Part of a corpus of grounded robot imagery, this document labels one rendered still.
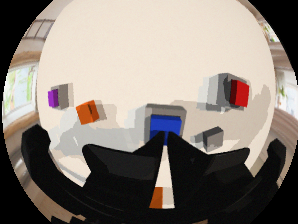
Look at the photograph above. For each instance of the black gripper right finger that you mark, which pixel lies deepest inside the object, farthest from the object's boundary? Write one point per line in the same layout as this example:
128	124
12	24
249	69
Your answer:
190	167

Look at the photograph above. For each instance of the purple button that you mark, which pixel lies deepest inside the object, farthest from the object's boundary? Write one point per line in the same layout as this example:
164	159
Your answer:
58	96

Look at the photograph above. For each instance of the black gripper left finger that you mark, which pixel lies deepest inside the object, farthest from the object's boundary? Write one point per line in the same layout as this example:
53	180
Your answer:
141	165

